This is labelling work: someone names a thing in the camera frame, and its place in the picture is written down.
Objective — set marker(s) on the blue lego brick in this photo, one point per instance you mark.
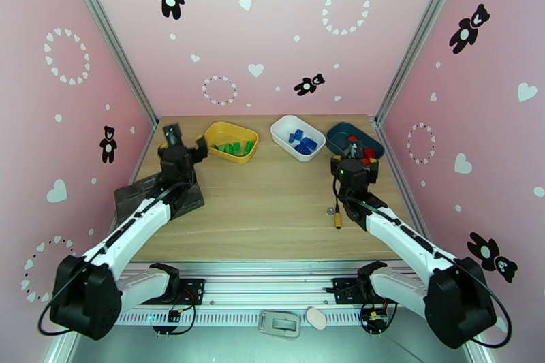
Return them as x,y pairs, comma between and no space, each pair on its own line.
296,136
310,143
303,150

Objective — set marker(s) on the green two-by-four lego brick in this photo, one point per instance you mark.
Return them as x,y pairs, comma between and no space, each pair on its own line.
249,147

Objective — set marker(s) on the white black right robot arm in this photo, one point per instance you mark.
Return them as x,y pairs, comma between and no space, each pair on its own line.
408,238

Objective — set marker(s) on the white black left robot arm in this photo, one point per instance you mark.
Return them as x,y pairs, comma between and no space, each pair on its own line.
127,230

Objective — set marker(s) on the dark teal plastic container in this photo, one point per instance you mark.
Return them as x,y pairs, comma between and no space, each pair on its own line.
336,136

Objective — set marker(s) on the yellow plastic container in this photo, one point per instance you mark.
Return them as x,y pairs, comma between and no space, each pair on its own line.
225,130

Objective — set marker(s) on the grey plastic organizer tray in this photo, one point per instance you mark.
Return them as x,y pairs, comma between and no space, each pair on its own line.
132,196

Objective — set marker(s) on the white plastic container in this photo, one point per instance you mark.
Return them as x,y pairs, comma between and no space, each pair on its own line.
283,127

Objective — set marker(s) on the base power wiring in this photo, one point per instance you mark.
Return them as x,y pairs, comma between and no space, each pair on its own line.
374,317
172,315

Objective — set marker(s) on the beige oval pad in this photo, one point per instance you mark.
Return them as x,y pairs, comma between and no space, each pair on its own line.
316,318

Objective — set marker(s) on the perforated metal strip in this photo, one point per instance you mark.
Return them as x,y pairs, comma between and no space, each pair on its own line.
221,317

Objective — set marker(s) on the grey metal buckle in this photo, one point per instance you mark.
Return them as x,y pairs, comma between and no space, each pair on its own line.
266,323

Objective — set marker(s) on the black bear wall sticker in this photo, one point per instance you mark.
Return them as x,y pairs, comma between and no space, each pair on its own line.
108,147
307,86
489,253

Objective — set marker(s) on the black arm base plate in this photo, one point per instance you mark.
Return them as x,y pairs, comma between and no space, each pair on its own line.
193,289
342,289

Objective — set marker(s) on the aluminium frame post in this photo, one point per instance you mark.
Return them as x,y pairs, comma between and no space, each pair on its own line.
108,30
419,34

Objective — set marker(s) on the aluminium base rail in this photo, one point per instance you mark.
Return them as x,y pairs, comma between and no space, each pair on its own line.
264,285

